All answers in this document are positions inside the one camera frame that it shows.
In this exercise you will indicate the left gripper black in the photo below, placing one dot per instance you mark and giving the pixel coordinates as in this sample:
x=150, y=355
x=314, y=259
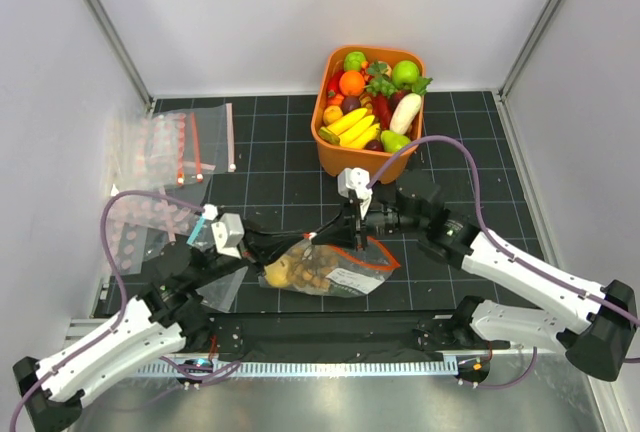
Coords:
x=265, y=245

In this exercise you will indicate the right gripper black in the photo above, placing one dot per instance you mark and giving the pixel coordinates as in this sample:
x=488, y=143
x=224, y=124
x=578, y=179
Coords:
x=341, y=230

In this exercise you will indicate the yellow lemon toy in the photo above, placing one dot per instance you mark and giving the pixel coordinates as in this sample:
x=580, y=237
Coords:
x=277, y=274

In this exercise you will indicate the orange zipper clear bag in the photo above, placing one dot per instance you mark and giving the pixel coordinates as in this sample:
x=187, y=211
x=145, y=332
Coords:
x=359, y=271

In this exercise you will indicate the brown longan bunch toy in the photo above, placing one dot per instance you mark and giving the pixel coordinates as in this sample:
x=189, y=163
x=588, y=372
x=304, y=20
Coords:
x=310, y=266

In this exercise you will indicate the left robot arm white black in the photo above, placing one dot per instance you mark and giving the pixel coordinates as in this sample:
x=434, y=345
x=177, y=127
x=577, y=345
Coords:
x=166, y=316

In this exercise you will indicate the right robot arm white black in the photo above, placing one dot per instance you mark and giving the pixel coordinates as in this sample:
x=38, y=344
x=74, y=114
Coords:
x=458, y=241

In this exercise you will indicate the blue zipper clear bag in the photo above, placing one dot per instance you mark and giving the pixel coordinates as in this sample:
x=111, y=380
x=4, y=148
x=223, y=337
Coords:
x=219, y=293

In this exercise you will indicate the red zipper clear bag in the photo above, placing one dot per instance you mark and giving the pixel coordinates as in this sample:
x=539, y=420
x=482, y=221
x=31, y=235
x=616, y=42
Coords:
x=196, y=152

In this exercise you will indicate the black grid mat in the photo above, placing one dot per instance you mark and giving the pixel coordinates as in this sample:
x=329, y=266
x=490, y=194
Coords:
x=279, y=184

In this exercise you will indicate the dark purple mangosteen toy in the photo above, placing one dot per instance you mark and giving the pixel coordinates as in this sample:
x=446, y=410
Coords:
x=374, y=145

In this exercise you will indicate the yellow banana bunch toy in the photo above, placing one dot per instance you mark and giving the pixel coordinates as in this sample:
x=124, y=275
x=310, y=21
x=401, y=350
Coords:
x=354, y=130

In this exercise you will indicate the green pear toy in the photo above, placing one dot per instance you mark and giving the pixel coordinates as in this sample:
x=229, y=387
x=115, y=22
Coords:
x=393, y=142

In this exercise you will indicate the small tangerine toy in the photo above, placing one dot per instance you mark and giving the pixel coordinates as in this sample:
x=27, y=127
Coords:
x=331, y=114

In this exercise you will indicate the red lobster toy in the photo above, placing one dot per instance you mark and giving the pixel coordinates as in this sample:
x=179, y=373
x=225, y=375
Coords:
x=382, y=111

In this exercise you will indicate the white radish toy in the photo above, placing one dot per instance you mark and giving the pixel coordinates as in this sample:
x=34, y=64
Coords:
x=405, y=112

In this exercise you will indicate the red chili toy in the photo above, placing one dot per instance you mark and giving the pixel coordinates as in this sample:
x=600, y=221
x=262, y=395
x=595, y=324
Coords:
x=333, y=85

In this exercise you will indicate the orange fruit toy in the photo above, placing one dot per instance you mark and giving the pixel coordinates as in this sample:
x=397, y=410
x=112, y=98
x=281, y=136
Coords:
x=352, y=83

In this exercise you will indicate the green grape bunch toy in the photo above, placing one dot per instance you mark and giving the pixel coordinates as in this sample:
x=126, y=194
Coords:
x=381, y=85

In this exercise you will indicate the green apple toy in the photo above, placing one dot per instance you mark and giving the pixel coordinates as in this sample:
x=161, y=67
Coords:
x=405, y=73

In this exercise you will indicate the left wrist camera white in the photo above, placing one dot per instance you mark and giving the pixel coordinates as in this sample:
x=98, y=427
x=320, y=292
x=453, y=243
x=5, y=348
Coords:
x=226, y=228

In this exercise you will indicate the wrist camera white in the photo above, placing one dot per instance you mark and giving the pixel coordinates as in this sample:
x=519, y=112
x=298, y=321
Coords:
x=355, y=181
x=226, y=228

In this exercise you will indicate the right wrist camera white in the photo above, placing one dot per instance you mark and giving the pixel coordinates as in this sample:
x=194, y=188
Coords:
x=355, y=181

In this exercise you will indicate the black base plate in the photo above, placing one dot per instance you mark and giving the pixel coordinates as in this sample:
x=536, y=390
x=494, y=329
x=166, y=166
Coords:
x=332, y=337

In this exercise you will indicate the grey slotted cable duct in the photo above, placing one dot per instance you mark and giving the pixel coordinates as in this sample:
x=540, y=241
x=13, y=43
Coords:
x=200, y=366

